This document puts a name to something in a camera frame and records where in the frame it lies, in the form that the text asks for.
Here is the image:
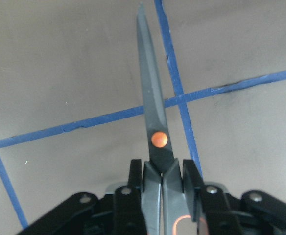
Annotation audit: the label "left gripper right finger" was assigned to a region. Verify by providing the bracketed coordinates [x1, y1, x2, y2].
[183, 160, 286, 235]

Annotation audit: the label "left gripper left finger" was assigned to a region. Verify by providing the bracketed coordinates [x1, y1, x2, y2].
[20, 159, 147, 235]

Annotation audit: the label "grey orange scissors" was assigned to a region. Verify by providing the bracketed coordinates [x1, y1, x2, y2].
[136, 4, 209, 235]

